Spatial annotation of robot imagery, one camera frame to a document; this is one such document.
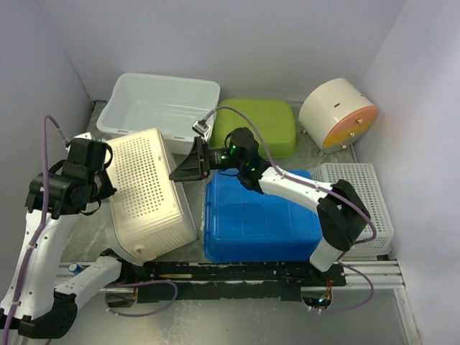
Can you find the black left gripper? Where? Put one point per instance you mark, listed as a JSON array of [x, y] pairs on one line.
[[109, 188]]

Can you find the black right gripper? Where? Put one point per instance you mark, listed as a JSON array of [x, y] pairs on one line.
[[191, 168]]

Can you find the cream perforated laundry basket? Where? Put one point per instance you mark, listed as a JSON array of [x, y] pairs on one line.
[[150, 213]]

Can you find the blue plastic tub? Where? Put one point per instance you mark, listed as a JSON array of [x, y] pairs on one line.
[[244, 226]]

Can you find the large white plastic tub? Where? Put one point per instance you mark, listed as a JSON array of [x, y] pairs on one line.
[[141, 101]]

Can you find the green plastic tray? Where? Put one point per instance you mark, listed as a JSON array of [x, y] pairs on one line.
[[273, 118]]

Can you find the white perforated plastic basket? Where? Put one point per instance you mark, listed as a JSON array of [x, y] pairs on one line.
[[363, 178]]

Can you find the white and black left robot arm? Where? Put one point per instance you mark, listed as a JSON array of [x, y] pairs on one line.
[[35, 305]]

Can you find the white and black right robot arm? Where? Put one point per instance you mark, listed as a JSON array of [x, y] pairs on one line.
[[342, 214]]

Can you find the blue capacitor cylinder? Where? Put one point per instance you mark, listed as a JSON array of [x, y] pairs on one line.
[[75, 268]]

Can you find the yellow pencil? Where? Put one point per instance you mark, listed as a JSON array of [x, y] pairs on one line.
[[175, 276]]

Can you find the cream cylinder with orange lid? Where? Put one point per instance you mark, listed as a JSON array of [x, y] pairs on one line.
[[335, 115]]

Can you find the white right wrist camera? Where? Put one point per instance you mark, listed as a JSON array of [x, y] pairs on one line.
[[202, 129]]

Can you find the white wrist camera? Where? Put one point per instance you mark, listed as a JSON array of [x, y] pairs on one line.
[[202, 129], [86, 135]]

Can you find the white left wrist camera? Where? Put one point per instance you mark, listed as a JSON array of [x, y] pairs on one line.
[[86, 135]]

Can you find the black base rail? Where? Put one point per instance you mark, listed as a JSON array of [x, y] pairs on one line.
[[156, 290]]

